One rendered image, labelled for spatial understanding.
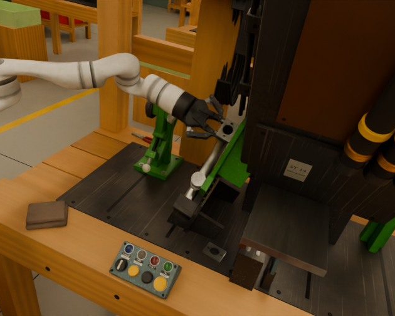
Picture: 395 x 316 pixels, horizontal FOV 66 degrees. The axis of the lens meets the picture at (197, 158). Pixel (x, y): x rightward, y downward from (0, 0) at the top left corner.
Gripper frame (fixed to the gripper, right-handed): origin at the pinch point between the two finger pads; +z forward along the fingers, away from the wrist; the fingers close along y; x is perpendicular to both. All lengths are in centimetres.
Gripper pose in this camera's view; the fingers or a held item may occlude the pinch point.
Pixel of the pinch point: (224, 130)
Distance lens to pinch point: 81.0
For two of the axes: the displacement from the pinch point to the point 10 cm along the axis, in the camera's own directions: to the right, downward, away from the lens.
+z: 8.5, 5.2, -0.9
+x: 0.0, 1.8, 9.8
